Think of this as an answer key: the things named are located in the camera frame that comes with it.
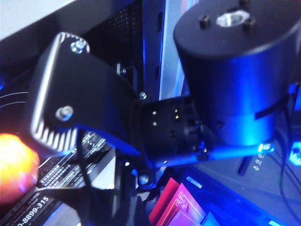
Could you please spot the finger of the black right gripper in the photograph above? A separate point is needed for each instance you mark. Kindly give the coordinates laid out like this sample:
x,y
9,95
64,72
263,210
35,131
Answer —
x,y
98,207
82,89

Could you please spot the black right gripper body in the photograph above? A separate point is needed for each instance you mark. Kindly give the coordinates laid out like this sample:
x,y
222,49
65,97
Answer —
x,y
169,131

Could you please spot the black Midea microwave oven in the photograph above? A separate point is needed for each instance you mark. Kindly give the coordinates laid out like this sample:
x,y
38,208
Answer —
x,y
56,169

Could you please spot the magenta box with gold pattern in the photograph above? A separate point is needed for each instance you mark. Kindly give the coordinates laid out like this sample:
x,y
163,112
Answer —
x,y
178,207

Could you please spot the black box with yellow stripe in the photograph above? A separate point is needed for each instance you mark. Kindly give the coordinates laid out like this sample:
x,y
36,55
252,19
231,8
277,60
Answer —
x,y
247,193

